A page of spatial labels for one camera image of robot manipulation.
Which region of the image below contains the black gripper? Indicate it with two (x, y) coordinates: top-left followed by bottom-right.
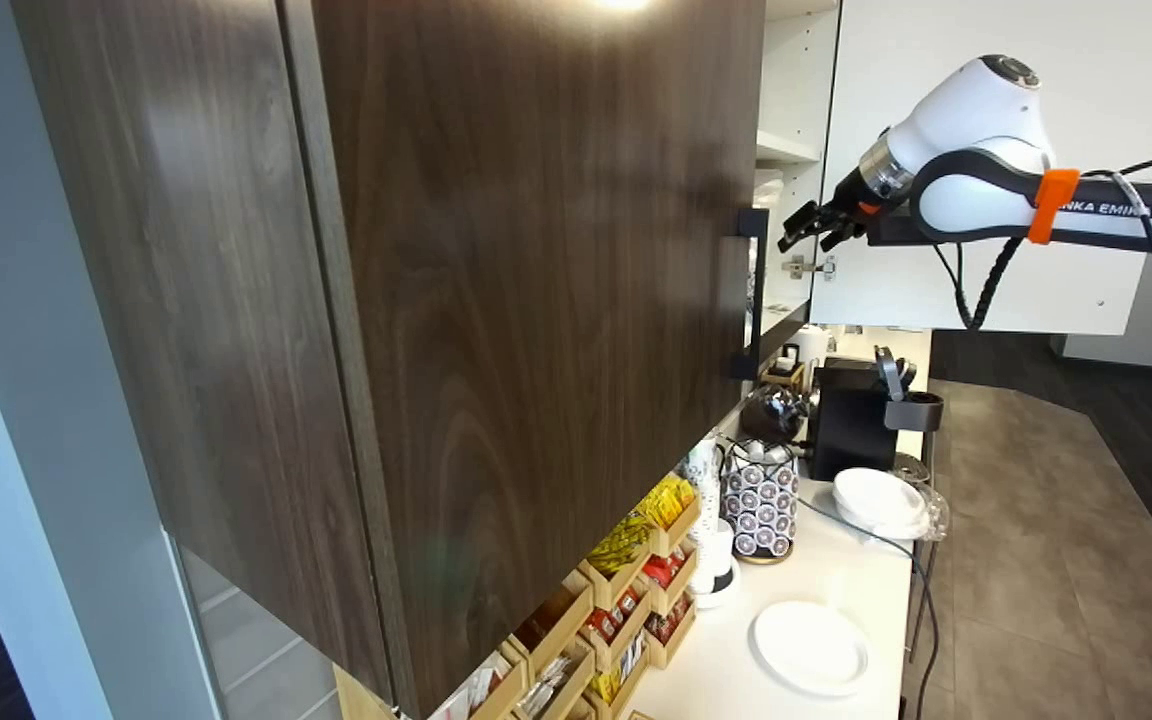
(774, 165), (895, 255)

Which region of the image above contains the metal cabinet hinge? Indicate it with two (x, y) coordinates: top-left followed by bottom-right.
(781, 248), (838, 286)

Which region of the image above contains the white cabinet with wood edge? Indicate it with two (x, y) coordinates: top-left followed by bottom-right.
(748, 0), (849, 369)

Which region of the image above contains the white open cabinet door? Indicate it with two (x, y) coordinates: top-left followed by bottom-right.
(813, 0), (1152, 341)

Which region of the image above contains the wide dark wood cabinet door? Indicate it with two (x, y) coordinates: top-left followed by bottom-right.
(308, 0), (767, 720)

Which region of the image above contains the narrow dark wood cabinet door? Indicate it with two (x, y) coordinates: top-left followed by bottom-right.
(8, 0), (394, 701)

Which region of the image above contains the white small mug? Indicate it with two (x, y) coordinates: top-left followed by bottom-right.
(791, 323), (834, 381)

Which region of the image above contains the black coffee machine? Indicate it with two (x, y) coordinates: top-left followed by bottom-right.
(804, 344), (949, 485)

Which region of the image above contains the chrome capsule holder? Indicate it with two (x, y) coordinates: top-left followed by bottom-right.
(735, 381), (816, 454)

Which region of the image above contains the white bowl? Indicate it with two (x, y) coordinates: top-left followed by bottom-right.
(826, 463), (936, 546)

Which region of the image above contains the patterned ceramic canister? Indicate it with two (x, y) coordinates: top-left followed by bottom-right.
(716, 438), (804, 565)

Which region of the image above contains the white bottle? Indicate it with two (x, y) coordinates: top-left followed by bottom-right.
(675, 445), (738, 602)

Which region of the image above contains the wooden tea bag rack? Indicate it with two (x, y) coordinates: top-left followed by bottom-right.
(429, 467), (708, 720)

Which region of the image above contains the white round plate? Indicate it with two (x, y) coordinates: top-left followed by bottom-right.
(743, 596), (877, 701)

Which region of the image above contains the black cabinet door handle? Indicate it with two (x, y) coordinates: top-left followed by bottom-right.
(710, 204), (774, 385)

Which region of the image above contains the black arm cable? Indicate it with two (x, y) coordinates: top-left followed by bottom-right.
(927, 142), (1152, 372)

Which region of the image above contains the orange strap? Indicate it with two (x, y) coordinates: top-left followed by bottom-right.
(1025, 165), (1089, 248)

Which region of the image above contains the wire basket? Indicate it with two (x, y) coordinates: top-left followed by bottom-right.
(797, 472), (955, 552)

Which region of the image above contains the black power cable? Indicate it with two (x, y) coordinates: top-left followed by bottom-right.
(900, 531), (942, 720)

